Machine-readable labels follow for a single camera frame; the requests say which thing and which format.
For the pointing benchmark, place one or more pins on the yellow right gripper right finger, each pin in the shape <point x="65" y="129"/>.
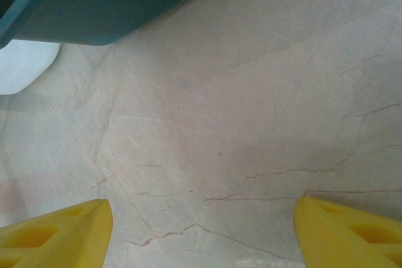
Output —
<point x="326" y="236"/>

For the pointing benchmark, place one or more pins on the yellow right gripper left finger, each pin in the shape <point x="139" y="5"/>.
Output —
<point x="72" y="239"/>

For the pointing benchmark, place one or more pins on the white plastic container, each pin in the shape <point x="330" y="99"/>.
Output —
<point x="22" y="67"/>

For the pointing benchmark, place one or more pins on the teal plastic container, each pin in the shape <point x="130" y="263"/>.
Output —
<point x="110" y="7"/>

